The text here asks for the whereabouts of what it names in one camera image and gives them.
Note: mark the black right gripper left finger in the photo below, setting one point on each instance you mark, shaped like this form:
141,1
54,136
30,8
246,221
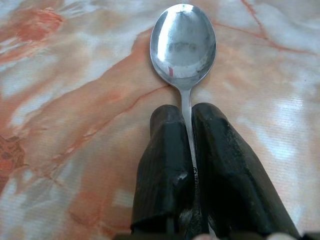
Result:
162,160

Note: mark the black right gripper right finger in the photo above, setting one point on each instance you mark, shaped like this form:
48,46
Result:
230,170

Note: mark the silver metal spoon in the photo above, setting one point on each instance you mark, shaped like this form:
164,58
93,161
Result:
183,45

